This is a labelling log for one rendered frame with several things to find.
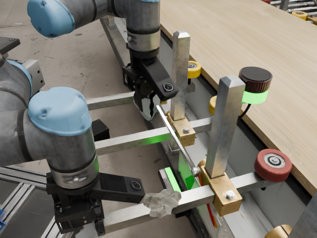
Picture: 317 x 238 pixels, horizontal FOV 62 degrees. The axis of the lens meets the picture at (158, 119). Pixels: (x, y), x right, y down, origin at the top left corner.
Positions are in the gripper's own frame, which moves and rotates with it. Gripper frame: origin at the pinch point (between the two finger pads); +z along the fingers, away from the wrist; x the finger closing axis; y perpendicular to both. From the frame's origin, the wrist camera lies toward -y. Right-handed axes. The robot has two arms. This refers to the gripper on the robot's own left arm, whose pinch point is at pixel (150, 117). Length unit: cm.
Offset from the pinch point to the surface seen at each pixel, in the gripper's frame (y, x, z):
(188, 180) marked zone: -13.4, -3.6, 16.7
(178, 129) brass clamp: -2.9, -8.1, 6.6
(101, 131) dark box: 90, -21, 80
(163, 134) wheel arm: -1.0, -4.0, 8.0
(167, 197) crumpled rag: -20.7, 11.0, 3.7
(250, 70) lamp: -21.6, -8.0, -21.5
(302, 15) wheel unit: 22, -120, 1
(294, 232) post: -43.1, 6.5, -9.9
